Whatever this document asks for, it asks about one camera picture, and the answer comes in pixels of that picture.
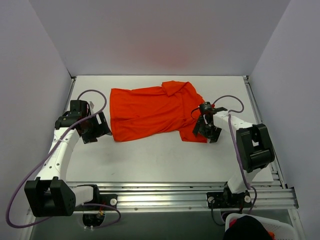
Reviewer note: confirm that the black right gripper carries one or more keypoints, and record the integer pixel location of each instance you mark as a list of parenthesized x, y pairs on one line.
[(206, 131)]

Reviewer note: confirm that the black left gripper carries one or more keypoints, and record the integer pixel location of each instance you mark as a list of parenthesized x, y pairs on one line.
[(97, 129)]

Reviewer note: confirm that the orange t shirt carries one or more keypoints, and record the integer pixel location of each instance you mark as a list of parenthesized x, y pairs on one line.
[(143, 112)]

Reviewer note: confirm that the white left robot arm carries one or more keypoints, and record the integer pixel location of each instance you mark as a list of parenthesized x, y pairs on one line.
[(48, 194)]

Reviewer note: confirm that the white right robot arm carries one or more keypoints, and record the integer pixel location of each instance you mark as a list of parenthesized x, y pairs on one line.
[(251, 142)]

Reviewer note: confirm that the black garment in basket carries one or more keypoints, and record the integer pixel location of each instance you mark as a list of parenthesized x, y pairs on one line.
[(247, 228)]

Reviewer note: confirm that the white laundry basket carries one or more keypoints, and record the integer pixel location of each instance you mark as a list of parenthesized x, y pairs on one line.
[(278, 230)]

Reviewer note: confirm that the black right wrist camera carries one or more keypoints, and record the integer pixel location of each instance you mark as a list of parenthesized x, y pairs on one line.
[(205, 108)]

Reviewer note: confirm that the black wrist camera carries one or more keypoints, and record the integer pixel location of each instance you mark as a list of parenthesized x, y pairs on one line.
[(80, 106), (205, 108)]

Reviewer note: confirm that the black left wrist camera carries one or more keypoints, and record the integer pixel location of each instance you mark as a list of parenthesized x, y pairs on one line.
[(80, 106)]

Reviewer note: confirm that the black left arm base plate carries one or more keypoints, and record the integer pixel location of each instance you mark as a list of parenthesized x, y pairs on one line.
[(109, 199)]

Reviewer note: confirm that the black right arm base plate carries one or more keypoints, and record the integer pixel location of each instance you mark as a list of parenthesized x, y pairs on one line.
[(226, 199)]

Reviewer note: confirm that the aluminium rail frame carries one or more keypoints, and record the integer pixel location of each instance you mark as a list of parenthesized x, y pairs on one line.
[(160, 173)]

